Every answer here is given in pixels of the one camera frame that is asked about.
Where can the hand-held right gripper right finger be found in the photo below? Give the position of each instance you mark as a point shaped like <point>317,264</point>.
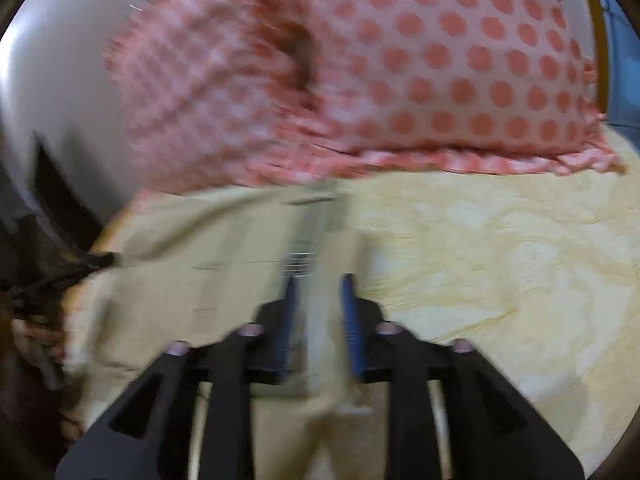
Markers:
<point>351,325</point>

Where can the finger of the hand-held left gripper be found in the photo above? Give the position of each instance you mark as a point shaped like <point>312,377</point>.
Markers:
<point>92,261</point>

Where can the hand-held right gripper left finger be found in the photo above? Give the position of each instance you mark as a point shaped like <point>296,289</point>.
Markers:
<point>286,320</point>

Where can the beige pants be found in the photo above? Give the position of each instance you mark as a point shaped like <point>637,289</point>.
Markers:
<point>220,260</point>

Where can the person's left hand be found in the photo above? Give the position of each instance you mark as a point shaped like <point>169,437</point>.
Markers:
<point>32,336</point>

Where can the yellow bed sheet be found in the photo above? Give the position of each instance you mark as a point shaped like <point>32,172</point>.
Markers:
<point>500,270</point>

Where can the pink polka dot pillow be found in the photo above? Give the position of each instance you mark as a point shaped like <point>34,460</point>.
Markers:
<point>425,60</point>

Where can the blue cloth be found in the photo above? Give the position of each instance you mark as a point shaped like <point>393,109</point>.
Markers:
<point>622,60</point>

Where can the wooden bed frame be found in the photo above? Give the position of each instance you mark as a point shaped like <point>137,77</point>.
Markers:
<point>600,35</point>

